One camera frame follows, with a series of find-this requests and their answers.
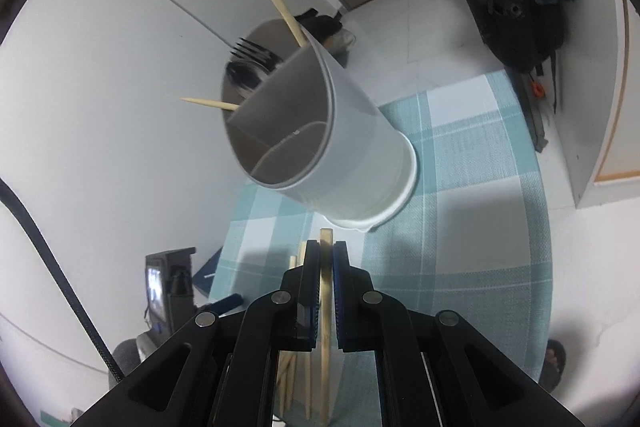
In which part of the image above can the silver fork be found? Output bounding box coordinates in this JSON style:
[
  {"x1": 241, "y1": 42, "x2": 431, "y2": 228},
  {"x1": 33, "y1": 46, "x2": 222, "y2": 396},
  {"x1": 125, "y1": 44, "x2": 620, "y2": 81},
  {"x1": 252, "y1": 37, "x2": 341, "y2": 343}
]
[{"x1": 229, "y1": 37, "x2": 282, "y2": 76}]

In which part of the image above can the black braided cable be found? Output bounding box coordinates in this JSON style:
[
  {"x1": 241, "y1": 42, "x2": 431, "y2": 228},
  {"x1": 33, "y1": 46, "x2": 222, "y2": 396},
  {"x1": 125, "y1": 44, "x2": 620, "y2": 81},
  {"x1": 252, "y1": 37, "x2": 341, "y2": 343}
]
[{"x1": 0, "y1": 179, "x2": 127, "y2": 382}]

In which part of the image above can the white utensil holder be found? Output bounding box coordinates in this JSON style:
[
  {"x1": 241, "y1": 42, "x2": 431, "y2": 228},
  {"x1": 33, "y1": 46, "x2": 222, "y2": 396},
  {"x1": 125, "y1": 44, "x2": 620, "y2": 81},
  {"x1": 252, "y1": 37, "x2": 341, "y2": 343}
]
[{"x1": 221, "y1": 18, "x2": 418, "y2": 233}]

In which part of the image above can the white wardrobe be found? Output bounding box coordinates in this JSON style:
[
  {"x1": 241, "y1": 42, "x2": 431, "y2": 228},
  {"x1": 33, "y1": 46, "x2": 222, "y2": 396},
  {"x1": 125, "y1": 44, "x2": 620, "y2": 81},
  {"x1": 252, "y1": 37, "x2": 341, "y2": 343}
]
[{"x1": 570, "y1": 0, "x2": 640, "y2": 208}]

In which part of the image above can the navy shoe box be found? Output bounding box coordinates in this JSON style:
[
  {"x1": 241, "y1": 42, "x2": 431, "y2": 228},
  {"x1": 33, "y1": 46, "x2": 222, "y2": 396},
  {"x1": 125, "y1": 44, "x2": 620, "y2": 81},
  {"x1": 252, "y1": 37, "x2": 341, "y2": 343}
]
[{"x1": 192, "y1": 247, "x2": 224, "y2": 296}]

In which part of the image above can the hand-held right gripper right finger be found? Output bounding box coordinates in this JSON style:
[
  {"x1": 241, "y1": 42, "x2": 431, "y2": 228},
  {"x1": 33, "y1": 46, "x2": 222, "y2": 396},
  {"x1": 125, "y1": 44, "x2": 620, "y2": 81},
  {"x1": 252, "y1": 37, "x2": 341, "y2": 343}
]
[{"x1": 332, "y1": 239, "x2": 586, "y2": 427}]

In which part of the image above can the wooden chopstick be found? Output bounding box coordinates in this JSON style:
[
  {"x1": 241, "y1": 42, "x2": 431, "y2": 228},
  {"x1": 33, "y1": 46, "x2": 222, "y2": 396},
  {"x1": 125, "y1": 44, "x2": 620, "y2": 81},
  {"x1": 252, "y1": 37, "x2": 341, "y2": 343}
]
[
  {"x1": 298, "y1": 241, "x2": 314, "y2": 414},
  {"x1": 180, "y1": 97, "x2": 241, "y2": 112},
  {"x1": 256, "y1": 0, "x2": 308, "y2": 48},
  {"x1": 320, "y1": 228, "x2": 334, "y2": 423},
  {"x1": 276, "y1": 255, "x2": 299, "y2": 416}
]

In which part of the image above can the person's foot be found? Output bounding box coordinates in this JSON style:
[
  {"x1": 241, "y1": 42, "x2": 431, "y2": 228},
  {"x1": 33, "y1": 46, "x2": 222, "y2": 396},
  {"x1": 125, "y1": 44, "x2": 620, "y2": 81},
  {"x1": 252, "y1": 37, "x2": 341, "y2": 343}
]
[{"x1": 540, "y1": 339, "x2": 569, "y2": 394}]

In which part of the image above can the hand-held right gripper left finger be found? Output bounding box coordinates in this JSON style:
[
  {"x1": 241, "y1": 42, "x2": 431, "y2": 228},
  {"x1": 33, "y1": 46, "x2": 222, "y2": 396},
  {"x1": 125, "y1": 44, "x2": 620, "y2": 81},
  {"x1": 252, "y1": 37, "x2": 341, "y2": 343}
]
[{"x1": 87, "y1": 239, "x2": 323, "y2": 427}]

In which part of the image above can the black metal frame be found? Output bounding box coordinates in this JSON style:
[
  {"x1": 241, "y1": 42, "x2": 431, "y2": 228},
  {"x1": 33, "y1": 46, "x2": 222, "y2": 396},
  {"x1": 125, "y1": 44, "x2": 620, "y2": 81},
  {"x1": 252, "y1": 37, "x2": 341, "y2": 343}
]
[{"x1": 520, "y1": 74, "x2": 549, "y2": 152}]

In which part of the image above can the silver spoon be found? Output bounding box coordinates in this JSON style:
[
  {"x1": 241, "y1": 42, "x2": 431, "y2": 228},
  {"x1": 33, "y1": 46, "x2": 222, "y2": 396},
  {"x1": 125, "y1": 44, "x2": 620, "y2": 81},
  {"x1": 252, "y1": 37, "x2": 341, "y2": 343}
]
[{"x1": 226, "y1": 61, "x2": 264, "y2": 98}]

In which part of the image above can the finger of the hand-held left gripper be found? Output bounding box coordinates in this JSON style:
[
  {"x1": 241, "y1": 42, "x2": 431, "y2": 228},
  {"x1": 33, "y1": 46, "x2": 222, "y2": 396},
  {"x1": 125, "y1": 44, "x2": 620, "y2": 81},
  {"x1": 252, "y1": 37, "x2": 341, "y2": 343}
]
[{"x1": 197, "y1": 293, "x2": 245, "y2": 316}]

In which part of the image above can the teal checkered tablecloth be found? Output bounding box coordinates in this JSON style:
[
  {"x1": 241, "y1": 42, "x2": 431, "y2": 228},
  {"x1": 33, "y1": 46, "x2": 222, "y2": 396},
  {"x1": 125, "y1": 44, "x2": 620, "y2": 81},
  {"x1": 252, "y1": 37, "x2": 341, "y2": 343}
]
[{"x1": 207, "y1": 69, "x2": 555, "y2": 427}]

